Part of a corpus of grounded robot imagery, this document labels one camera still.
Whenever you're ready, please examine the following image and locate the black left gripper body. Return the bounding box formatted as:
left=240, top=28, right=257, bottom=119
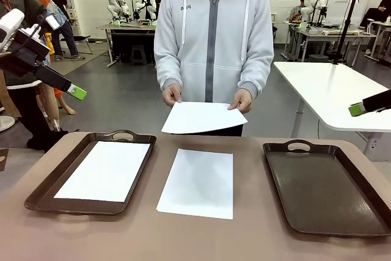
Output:
left=0, top=51, right=73, bottom=92

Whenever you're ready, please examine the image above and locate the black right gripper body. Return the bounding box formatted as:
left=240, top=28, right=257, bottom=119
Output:
left=362, top=89, right=391, bottom=113

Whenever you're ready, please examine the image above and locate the white A4 paper sheet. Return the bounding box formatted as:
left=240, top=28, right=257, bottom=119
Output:
left=53, top=140, right=152, bottom=204
left=161, top=101, right=248, bottom=136

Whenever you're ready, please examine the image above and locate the person's right forearm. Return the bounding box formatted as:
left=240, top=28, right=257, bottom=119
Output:
left=153, top=40, right=184, bottom=93

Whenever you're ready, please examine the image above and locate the person's left forearm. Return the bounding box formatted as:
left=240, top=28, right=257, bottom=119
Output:
left=238, top=37, right=275, bottom=97

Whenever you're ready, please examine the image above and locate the person's right hand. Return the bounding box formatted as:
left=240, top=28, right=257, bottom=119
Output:
left=162, top=84, right=183, bottom=108

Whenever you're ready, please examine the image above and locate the person's left hand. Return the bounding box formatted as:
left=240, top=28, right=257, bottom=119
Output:
left=227, top=88, right=254, bottom=114

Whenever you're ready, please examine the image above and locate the white table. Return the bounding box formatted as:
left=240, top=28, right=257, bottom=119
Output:
left=272, top=61, right=391, bottom=163

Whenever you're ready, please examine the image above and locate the bystander in green jacket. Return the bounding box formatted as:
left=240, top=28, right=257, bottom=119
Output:
left=0, top=0, right=70, bottom=152

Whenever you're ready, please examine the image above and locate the bystander in black jacket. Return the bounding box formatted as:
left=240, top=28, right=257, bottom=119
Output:
left=39, top=0, right=86, bottom=62

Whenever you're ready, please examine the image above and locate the black chair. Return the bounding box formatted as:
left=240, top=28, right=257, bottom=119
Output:
left=60, top=34, right=93, bottom=56

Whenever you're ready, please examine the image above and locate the white round fan base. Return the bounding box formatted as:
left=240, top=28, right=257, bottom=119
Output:
left=0, top=115, right=16, bottom=133

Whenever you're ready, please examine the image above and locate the black stool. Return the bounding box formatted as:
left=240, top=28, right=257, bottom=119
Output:
left=130, top=44, right=148, bottom=66

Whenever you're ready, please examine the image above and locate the black tripod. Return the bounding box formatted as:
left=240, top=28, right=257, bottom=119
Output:
left=332, top=0, right=363, bottom=65

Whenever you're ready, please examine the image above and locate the small white desk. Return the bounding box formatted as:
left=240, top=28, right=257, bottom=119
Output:
left=371, top=21, right=391, bottom=67

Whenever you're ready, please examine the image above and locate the grey work desk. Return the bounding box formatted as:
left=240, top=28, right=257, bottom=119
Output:
left=283, top=21, right=377, bottom=62

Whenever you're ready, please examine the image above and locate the grey metal table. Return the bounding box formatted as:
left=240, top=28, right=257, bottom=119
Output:
left=96, top=23, right=157, bottom=68

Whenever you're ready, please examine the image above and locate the brown cardboard piece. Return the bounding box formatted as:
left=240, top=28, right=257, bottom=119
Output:
left=0, top=147, right=10, bottom=172

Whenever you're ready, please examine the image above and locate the background person in dark clothes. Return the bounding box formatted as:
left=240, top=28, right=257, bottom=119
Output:
left=359, top=0, right=391, bottom=29

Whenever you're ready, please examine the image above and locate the seated background person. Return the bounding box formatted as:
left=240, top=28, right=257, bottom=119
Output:
left=288, top=0, right=308, bottom=24

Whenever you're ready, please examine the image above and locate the person in grey hoodie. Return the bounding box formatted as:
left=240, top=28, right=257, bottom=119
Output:
left=153, top=0, right=275, bottom=137

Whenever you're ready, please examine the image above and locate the white A4 paper stack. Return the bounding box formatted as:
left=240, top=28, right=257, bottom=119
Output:
left=156, top=148, right=235, bottom=221

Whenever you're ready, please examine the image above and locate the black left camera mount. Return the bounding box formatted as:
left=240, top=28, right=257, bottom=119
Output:
left=12, top=28, right=51, bottom=60

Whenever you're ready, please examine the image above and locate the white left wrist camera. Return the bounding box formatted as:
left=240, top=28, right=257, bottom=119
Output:
left=45, top=15, right=61, bottom=32

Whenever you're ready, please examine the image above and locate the brown plastic tray with handles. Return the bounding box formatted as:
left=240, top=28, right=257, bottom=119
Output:
left=261, top=139, right=391, bottom=238
left=23, top=129, right=158, bottom=216

